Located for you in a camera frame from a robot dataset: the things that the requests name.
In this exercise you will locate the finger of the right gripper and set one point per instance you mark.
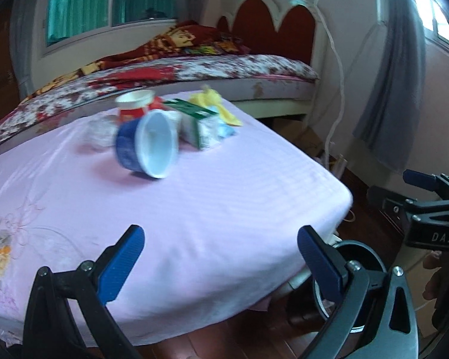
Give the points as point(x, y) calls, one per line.
point(428, 182)
point(385, 199)

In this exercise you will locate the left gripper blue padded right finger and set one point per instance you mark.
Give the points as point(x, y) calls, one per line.
point(380, 302)

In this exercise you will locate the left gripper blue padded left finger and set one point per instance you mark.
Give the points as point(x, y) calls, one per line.
point(50, 330)

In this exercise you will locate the green white carton box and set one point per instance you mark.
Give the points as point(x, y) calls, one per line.
point(199, 126)

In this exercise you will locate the yellow cloth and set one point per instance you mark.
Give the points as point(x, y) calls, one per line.
point(210, 99)

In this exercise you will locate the blue paper bowl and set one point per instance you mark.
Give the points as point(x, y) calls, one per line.
point(148, 145)

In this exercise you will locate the red white paper cup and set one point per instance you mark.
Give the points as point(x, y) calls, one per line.
point(133, 105)

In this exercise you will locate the light blue face mask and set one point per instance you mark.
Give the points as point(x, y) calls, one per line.
point(224, 130)

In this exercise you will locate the black trash bin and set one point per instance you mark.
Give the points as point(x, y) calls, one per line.
point(309, 300)

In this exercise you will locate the person's hand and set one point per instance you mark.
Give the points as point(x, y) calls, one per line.
point(439, 261)

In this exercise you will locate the grey curtain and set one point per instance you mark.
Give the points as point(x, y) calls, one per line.
point(390, 119)

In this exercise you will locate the right side window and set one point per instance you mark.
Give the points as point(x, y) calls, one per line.
point(434, 20)

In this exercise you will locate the clear crumpled plastic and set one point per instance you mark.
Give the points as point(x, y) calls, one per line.
point(100, 133)

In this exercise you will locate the red heart headboard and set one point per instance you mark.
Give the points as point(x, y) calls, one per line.
point(292, 36)

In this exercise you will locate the red plastic wrapper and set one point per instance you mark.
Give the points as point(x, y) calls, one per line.
point(157, 103)

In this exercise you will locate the red yellow blanket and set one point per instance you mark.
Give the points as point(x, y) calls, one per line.
point(184, 39)

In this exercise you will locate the floral red white quilt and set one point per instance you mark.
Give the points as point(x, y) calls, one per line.
point(49, 102)

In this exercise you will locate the window with green curtain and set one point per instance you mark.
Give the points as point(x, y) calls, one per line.
point(67, 19)

